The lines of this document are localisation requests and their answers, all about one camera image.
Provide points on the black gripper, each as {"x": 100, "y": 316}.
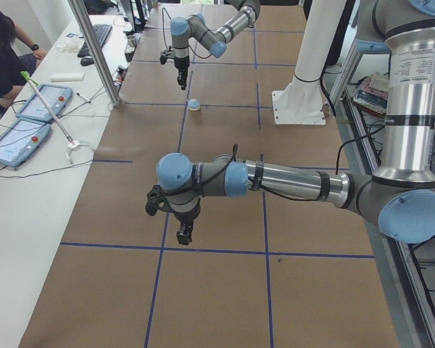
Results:
{"x": 181, "y": 65}
{"x": 185, "y": 218}

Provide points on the lower teach pendant tablet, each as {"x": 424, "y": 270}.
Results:
{"x": 20, "y": 141}

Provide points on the white foam block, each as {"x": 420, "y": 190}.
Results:
{"x": 67, "y": 77}

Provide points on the metal reacher grabber tool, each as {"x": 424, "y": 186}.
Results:
{"x": 73, "y": 144}

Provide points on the white camera stand pole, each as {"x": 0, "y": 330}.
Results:
{"x": 300, "y": 103}

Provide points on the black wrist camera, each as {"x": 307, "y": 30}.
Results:
{"x": 155, "y": 201}
{"x": 165, "y": 56}

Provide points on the black computer mouse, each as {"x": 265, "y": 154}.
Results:
{"x": 86, "y": 61}

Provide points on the silver metal cup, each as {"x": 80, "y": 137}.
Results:
{"x": 131, "y": 41}

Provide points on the seated person in black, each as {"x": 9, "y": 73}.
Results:
{"x": 11, "y": 65}

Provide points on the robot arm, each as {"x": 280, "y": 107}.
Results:
{"x": 399, "y": 196}
{"x": 214, "y": 41}

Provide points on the aluminium frame post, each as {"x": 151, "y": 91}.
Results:
{"x": 83, "y": 19}

